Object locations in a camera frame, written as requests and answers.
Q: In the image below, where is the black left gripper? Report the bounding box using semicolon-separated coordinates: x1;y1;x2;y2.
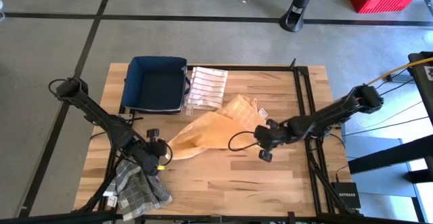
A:
135;129;169;177

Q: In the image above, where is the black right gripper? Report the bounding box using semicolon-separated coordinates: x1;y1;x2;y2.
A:
254;118;290;163

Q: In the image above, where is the yellow checked towel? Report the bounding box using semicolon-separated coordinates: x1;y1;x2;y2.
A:
166;93;269;161

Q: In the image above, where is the white pink-striped towel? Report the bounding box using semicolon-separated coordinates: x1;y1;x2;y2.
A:
185;66;229;116

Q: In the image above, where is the grey plaid towel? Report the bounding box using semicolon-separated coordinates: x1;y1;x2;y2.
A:
102;158;174;222

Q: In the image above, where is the navy white fabric bin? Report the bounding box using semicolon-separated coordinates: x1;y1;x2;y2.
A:
120;55;191;115

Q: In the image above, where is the black Netgear router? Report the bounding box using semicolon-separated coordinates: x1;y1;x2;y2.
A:
330;181;362;210

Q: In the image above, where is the black side cart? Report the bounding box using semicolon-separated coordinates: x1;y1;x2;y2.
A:
407;51;433;125

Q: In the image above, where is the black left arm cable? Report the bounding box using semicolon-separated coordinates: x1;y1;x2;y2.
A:
158;139;174;166

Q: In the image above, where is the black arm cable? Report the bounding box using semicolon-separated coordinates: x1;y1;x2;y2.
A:
227;130;269;152
158;139;174;166

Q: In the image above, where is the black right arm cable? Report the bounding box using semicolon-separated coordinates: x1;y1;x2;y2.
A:
227;130;269;152

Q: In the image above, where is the black table frame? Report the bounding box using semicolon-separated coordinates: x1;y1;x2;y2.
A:
72;58;361;224

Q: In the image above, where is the yellow hanging cable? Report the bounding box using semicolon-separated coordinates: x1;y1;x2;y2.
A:
366;57;433;87

